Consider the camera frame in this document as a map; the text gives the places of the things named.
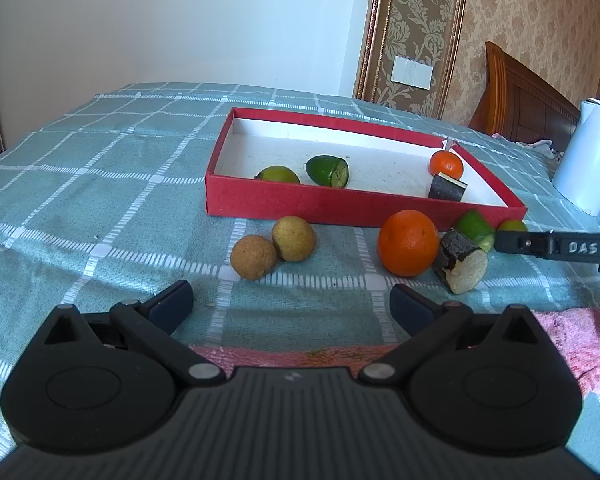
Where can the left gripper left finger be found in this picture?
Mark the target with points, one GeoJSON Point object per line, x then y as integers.
{"type": "Point", "coordinates": [147, 329]}

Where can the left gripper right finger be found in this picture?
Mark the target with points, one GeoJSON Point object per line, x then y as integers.
{"type": "Point", "coordinates": [430, 326]}

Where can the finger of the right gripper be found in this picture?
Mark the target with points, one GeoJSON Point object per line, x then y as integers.
{"type": "Point", "coordinates": [536, 244]}

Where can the green round lime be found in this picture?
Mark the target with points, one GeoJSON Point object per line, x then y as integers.
{"type": "Point", "coordinates": [512, 225]}

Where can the large orange tangerine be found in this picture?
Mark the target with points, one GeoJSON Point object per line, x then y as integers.
{"type": "Point", "coordinates": [408, 243]}

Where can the brown longan fruit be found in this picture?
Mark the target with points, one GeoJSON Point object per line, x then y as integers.
{"type": "Point", "coordinates": [293, 238]}
{"type": "Point", "coordinates": [252, 257]}

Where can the small orange tangerine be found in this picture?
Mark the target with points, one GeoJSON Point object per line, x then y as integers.
{"type": "Point", "coordinates": [446, 162]}

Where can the small green cucumber piece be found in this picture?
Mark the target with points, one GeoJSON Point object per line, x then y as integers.
{"type": "Point", "coordinates": [328, 170]}

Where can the white kettle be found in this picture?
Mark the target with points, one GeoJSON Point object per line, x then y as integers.
{"type": "Point", "coordinates": [577, 176]}

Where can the pink towel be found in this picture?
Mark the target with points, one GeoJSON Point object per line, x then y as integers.
{"type": "Point", "coordinates": [575, 333]}

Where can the teal plaid bed sheet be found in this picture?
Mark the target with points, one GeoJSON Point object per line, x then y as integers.
{"type": "Point", "coordinates": [106, 203]}

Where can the red shallow cardboard box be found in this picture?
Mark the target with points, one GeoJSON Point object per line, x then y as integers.
{"type": "Point", "coordinates": [388, 172]}

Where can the green lime in box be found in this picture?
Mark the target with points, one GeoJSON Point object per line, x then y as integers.
{"type": "Point", "coordinates": [277, 173]}

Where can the white wall switch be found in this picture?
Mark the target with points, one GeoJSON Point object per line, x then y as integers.
{"type": "Point", "coordinates": [411, 73]}

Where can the gold wall moulding frame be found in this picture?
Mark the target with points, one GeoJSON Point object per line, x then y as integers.
{"type": "Point", "coordinates": [559, 40]}

